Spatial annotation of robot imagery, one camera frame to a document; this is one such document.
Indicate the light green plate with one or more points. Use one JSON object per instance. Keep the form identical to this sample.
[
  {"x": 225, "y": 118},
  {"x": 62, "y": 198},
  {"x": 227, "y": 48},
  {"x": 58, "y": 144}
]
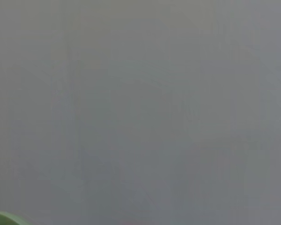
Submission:
[{"x": 2, "y": 219}]

